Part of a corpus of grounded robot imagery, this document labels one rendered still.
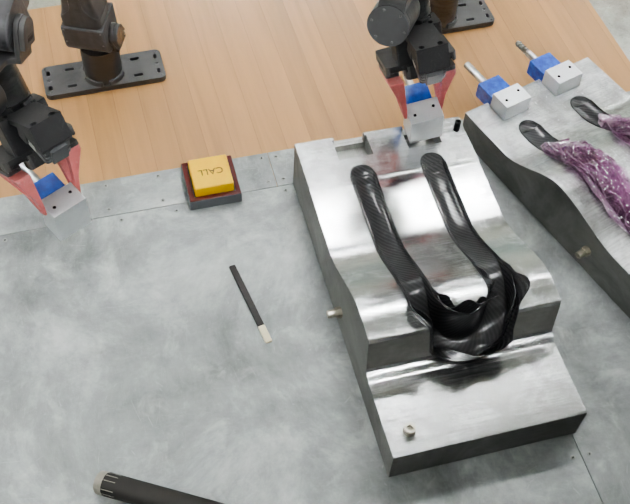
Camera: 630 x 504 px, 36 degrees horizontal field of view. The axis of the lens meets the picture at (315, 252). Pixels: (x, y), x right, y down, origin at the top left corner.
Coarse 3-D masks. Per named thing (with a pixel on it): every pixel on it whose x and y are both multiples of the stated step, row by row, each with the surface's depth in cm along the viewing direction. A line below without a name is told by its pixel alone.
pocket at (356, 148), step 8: (336, 144) 145; (344, 144) 145; (352, 144) 145; (360, 144) 146; (368, 144) 144; (336, 152) 146; (344, 152) 146; (352, 152) 146; (360, 152) 146; (368, 152) 145
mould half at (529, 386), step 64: (448, 128) 146; (320, 192) 138; (384, 192) 138; (320, 256) 139; (448, 256) 130; (512, 256) 128; (384, 320) 120; (384, 384) 123; (448, 384) 124; (512, 384) 124; (384, 448) 121; (448, 448) 119
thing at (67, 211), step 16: (32, 176) 131; (48, 176) 130; (48, 192) 128; (64, 192) 127; (48, 208) 125; (64, 208) 125; (80, 208) 127; (48, 224) 129; (64, 224) 127; (80, 224) 129
